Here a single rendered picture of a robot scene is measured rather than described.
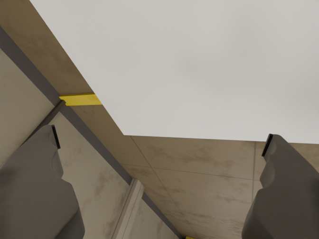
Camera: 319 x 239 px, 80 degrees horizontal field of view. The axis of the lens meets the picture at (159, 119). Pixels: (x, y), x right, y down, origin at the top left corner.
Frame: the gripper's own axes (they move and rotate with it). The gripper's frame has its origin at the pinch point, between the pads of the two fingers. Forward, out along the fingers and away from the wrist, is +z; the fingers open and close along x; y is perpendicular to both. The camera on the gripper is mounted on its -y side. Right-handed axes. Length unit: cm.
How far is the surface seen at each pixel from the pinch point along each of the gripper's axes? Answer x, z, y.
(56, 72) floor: -85, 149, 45
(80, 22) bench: -16.1, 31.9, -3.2
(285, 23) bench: 18.3, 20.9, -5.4
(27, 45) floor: -100, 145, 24
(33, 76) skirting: -104, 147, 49
